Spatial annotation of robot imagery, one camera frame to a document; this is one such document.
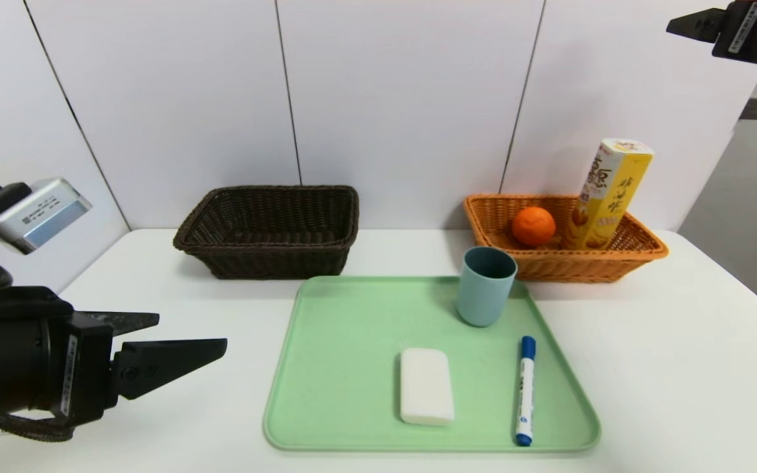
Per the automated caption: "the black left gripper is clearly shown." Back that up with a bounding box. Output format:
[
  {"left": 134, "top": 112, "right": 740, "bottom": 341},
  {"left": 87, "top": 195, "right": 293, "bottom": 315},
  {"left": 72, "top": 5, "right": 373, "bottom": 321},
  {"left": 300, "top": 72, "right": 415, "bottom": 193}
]
[{"left": 0, "top": 311, "right": 228, "bottom": 427}]

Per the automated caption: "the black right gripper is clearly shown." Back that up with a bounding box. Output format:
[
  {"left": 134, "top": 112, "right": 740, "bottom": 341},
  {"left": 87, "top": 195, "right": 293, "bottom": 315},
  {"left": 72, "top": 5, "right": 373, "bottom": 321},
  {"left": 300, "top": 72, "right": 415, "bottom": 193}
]
[{"left": 666, "top": 0, "right": 757, "bottom": 74}]

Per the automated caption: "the yellow hexagonal cracker box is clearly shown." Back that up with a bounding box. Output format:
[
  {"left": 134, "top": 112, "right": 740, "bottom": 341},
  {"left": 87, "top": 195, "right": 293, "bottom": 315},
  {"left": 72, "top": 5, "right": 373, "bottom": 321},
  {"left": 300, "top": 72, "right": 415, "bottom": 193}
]
[{"left": 561, "top": 138, "right": 655, "bottom": 250}]

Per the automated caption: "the orange fruit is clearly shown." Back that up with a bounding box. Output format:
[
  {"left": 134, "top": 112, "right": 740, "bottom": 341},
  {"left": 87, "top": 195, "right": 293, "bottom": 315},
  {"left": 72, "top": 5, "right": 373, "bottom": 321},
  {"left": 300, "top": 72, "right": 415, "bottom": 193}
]
[{"left": 511, "top": 206, "right": 557, "bottom": 248}]

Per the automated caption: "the white soap bar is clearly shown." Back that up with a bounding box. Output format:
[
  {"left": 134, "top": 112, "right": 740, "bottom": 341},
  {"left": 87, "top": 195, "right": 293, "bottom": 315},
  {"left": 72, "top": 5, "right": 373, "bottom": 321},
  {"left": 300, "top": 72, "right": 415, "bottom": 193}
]
[{"left": 400, "top": 348, "right": 456, "bottom": 428}]

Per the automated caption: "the dark brown wicker basket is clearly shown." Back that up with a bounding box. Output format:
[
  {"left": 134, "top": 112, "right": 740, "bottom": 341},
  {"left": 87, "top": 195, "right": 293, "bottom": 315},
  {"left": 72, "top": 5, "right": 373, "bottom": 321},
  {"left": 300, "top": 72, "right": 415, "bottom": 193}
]
[{"left": 173, "top": 185, "right": 359, "bottom": 281}]

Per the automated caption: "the orange wicker basket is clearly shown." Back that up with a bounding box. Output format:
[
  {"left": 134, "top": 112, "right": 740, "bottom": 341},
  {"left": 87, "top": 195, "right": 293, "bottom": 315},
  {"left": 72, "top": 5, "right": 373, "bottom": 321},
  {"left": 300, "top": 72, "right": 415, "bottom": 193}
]
[{"left": 463, "top": 194, "right": 670, "bottom": 284}]

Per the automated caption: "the light green plastic tray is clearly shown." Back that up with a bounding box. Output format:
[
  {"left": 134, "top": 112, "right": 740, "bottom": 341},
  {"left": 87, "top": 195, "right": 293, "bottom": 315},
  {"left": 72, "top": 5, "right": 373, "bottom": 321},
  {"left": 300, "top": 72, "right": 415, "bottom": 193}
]
[{"left": 262, "top": 276, "right": 601, "bottom": 453}]

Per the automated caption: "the blue-grey plastic cup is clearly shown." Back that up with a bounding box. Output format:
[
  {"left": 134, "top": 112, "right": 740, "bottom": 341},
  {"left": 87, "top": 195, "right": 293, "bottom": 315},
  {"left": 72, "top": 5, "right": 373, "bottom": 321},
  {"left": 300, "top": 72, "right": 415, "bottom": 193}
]
[{"left": 457, "top": 246, "right": 518, "bottom": 328}]

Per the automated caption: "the blue and white marker pen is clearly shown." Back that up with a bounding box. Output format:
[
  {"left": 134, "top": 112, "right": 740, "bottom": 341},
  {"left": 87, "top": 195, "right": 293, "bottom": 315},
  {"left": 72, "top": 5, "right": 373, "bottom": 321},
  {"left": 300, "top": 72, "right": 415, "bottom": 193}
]
[{"left": 515, "top": 336, "right": 538, "bottom": 448}]

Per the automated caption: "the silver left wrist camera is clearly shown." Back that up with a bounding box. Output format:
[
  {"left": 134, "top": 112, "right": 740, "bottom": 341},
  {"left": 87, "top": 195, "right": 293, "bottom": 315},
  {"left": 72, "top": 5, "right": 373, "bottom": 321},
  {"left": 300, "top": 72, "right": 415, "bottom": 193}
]
[{"left": 0, "top": 177, "right": 93, "bottom": 256}]

